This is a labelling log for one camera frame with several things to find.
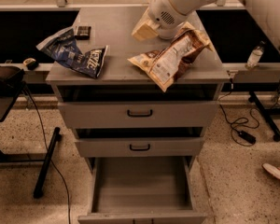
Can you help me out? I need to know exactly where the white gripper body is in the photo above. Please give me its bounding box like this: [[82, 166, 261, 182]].
[[148, 0, 188, 32]]

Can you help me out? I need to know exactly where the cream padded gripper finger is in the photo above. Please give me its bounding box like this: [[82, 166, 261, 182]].
[[132, 9, 160, 41]]

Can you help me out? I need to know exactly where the blue chip bag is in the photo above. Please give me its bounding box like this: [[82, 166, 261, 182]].
[[36, 27, 108, 78]]

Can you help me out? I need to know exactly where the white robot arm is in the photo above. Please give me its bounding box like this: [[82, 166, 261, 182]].
[[132, 0, 280, 53]]

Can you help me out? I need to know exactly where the brown chip bag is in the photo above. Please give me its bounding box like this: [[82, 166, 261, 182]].
[[129, 22, 214, 92]]

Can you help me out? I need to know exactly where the grey top drawer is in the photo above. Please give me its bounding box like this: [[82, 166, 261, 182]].
[[58, 101, 217, 128]]

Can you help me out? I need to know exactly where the grey drawer cabinet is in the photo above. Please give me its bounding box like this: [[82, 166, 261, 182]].
[[45, 5, 231, 173]]

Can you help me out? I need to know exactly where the grey middle drawer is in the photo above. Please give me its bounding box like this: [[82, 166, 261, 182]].
[[76, 137, 203, 158]]

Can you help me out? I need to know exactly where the grey open bottom drawer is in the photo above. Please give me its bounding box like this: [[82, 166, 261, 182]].
[[77, 157, 206, 224]]

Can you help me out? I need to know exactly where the white ceramic bowl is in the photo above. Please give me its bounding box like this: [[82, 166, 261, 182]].
[[157, 29, 177, 40]]

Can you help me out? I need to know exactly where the small black box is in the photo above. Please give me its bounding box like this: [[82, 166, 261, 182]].
[[75, 26, 91, 40]]

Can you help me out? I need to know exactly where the clear plastic bottle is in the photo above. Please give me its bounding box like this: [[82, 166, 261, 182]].
[[245, 41, 266, 70]]

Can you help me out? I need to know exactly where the black and yellow tape measure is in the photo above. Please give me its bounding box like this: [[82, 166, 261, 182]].
[[23, 58, 39, 70]]

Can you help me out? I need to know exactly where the black stand leg right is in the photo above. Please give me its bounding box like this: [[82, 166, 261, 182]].
[[248, 91, 280, 142]]

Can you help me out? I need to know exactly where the black device on side table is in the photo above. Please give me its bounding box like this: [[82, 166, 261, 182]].
[[0, 65, 24, 97]]

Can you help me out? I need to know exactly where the black side table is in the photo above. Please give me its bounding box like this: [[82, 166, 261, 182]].
[[0, 81, 63, 200]]

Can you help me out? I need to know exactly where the white and red shoe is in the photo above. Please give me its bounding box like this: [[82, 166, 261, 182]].
[[262, 163, 280, 180]]

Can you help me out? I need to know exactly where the black power adapter with cable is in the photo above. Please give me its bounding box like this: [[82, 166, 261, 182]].
[[218, 77, 260, 147]]

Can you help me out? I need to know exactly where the black cable on left floor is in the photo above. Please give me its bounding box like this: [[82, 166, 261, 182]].
[[22, 86, 72, 224]]

